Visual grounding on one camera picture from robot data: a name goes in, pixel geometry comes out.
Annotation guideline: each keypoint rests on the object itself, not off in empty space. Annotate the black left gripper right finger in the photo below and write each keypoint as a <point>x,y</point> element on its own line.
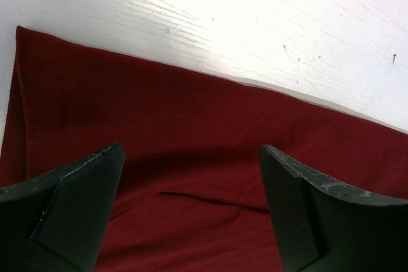
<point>323,224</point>

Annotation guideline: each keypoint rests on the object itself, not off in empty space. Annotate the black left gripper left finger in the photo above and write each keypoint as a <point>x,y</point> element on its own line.
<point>57,221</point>

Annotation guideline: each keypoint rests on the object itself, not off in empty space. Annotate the dark red t-shirt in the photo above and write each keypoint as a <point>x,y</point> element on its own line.
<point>190,197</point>

